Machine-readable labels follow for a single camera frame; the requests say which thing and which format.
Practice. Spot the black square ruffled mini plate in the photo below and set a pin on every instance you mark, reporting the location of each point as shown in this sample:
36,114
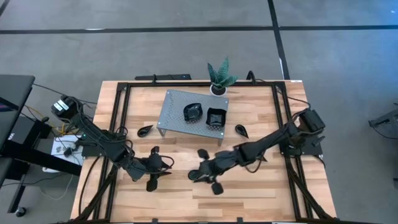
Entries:
216,118

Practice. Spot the black round scalloped mini plate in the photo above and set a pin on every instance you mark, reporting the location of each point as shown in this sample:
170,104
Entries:
192,112

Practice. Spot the black aluminium table frame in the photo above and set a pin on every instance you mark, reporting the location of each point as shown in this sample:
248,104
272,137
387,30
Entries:
202,84

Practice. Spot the black chair base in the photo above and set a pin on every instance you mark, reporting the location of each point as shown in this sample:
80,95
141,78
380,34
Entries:
385,119

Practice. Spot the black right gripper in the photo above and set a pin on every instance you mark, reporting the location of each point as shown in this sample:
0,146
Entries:
219,165

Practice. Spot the black standing desk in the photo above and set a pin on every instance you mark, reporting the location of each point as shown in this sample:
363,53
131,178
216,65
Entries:
15,93

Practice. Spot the black caster wheel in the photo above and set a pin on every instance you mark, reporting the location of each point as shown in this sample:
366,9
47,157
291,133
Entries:
20,211

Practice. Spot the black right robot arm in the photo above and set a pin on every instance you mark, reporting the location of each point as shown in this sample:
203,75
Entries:
270,140

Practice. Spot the black bar device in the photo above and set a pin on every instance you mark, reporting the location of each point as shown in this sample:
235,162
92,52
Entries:
161,77

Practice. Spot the black teardrop mini plate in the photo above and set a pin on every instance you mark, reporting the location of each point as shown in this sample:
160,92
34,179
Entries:
241,130
193,175
143,132

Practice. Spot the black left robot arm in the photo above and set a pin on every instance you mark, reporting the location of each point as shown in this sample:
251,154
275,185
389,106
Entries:
102,140

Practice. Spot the grey perforated metal shelf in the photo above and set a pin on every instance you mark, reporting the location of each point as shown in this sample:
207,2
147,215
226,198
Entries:
174,109

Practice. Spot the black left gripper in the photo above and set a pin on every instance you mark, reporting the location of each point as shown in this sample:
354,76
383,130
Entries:
155,164

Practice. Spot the snake plant in white pot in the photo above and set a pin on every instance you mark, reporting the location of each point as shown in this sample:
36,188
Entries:
219,77

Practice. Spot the white power strip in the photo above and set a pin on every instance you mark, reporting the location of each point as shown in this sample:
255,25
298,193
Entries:
49,170

